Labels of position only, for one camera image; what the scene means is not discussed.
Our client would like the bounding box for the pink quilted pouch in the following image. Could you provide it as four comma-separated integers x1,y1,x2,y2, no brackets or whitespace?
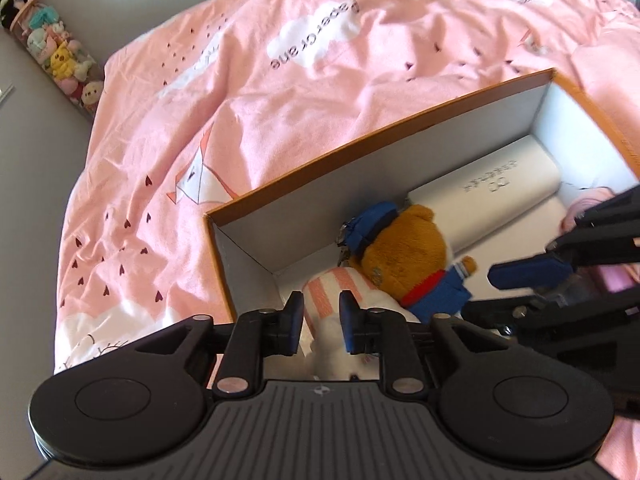
559,186,640,297

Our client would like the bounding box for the white glasses case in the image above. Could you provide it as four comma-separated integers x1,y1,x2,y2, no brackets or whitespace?
406,134,564,257

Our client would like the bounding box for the clear tube of plush toys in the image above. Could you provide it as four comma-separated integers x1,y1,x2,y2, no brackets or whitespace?
10,0,107,122

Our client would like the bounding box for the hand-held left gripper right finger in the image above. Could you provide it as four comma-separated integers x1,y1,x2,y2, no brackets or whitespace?
338,290,517,397

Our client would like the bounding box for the orange cardboard box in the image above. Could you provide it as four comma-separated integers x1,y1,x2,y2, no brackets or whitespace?
202,67,640,382

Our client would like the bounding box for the brown bear plush blue hat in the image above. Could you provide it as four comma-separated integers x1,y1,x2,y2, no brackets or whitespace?
340,201,479,326

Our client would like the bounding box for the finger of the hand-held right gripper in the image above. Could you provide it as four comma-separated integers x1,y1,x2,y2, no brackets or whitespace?
487,187,640,292
460,290,640,347

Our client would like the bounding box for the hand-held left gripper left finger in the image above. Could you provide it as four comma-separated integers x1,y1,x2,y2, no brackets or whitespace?
127,291,306,397

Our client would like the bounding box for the pink printed blanket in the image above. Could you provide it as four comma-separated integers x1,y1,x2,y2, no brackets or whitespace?
52,0,640,480

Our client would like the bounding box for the white plush toy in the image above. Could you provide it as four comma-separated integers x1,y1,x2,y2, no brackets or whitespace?
300,266,427,382

